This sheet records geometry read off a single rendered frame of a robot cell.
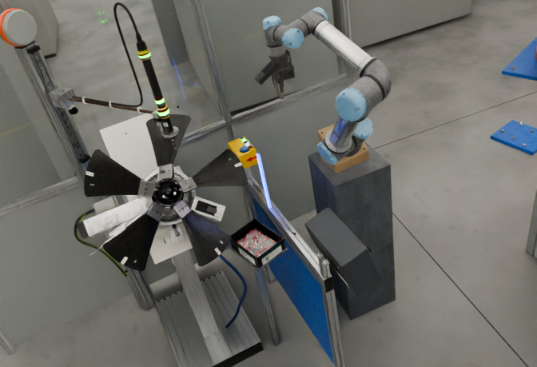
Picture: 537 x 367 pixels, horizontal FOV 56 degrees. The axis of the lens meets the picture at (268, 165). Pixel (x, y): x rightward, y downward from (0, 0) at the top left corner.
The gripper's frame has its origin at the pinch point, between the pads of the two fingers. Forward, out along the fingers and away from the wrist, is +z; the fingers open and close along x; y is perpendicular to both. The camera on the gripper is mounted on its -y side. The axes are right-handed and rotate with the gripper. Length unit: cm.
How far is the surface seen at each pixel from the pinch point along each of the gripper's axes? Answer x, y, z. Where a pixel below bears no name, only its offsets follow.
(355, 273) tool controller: -83, -17, 26
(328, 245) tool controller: -72, -20, 20
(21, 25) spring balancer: 56, -90, -46
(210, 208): -2, -44, 41
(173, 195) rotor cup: -7, -58, 23
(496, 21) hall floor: 236, 369, 143
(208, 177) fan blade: -2.5, -41.1, 24.0
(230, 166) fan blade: -0.9, -29.9, 24.0
